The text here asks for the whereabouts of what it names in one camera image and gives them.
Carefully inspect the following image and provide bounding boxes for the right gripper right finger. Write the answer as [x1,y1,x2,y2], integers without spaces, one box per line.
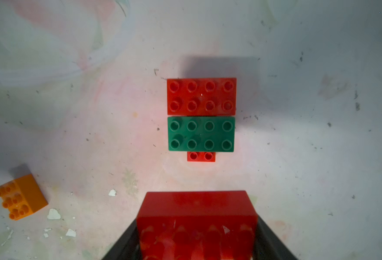
[252,216,297,260]

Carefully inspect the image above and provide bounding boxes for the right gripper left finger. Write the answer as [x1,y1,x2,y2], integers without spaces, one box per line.
[102,220,141,260]

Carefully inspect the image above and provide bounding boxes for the red lego brick front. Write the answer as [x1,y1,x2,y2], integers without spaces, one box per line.
[136,191,257,260]

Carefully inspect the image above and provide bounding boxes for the red lego brick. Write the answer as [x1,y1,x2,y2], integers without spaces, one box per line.
[167,78,237,117]
[187,152,215,163]
[136,191,257,260]

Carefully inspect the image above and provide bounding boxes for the orange lego brick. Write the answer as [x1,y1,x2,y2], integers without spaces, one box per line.
[0,174,48,221]

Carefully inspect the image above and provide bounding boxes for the green long lego brick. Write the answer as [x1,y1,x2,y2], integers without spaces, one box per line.
[167,117,235,152]

